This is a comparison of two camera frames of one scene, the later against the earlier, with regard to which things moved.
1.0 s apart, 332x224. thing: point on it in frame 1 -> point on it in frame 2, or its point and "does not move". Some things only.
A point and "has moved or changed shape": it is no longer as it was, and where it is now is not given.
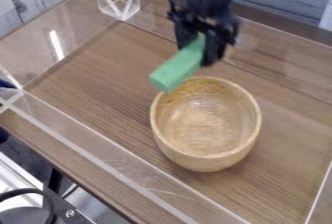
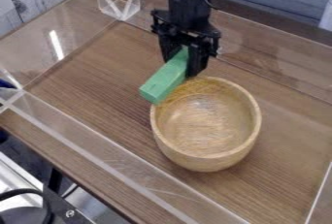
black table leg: (56, 181) does not move
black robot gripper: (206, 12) -> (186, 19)
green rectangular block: (168, 75) has moved or changed shape
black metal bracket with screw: (61, 211) does not move
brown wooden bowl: (206, 123) does not move
